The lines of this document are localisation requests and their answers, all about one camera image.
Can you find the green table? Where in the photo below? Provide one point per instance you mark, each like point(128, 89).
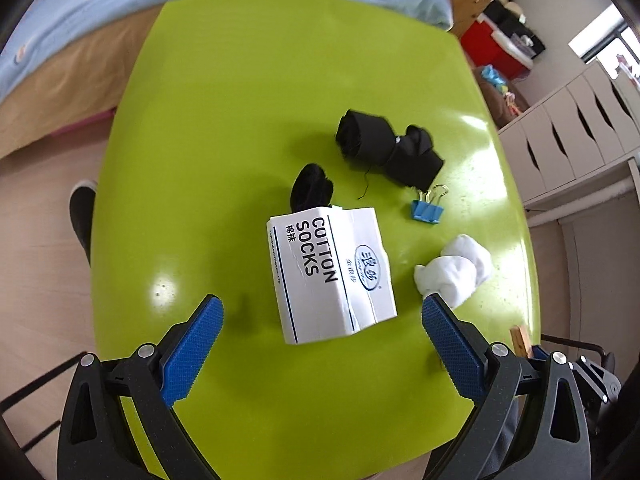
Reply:
point(250, 110)

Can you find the light blue toy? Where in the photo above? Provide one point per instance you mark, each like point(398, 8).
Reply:
point(492, 77)

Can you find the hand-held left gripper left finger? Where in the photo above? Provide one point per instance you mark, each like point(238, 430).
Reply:
point(195, 345)

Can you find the light blue printed blanket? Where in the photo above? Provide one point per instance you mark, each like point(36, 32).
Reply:
point(100, 10)

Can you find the black storage bags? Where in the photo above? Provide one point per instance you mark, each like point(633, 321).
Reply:
point(515, 25)

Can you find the red storage box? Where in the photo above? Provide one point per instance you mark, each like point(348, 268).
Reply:
point(482, 47)

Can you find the brown floor cushion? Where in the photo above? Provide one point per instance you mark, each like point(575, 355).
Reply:
point(505, 105)

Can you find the small black sock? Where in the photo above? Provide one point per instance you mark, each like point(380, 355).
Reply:
point(312, 187)

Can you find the window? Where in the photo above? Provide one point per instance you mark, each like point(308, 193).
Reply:
point(605, 42)

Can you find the wooden bed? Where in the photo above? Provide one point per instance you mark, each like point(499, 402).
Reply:
point(60, 95)

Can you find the white drawer unit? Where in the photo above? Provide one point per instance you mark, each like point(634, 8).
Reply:
point(575, 125)

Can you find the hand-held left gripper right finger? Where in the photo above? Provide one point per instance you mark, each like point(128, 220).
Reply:
point(452, 345)

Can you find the blue binder clip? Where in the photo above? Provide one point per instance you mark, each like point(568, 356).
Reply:
point(425, 211)

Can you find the black shoe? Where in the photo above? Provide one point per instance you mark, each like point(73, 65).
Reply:
point(82, 215)

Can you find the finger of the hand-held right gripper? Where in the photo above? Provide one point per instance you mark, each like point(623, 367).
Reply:
point(597, 377)

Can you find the white cardboard sock box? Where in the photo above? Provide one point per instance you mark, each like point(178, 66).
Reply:
point(330, 280)

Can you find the black sock pair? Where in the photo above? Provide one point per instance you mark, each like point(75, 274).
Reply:
point(385, 147)

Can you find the white socks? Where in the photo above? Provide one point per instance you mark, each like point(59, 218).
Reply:
point(455, 270)

